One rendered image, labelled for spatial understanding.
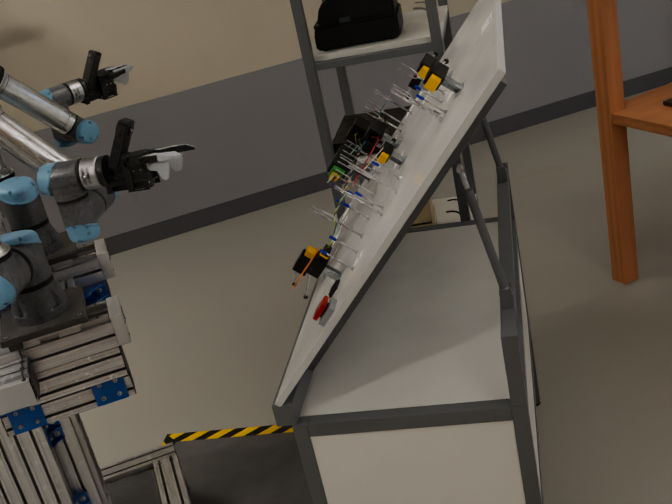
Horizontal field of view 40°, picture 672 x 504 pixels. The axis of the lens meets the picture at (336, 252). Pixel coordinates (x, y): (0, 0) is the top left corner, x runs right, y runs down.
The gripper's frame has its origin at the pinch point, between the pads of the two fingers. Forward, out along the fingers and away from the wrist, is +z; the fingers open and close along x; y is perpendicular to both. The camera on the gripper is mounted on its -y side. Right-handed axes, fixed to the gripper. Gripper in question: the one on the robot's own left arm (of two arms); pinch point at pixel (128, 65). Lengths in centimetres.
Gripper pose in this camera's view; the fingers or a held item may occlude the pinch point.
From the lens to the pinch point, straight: 330.3
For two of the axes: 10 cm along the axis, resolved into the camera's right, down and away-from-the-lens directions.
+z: 7.1, -4.1, 5.7
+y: 1.1, 8.6, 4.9
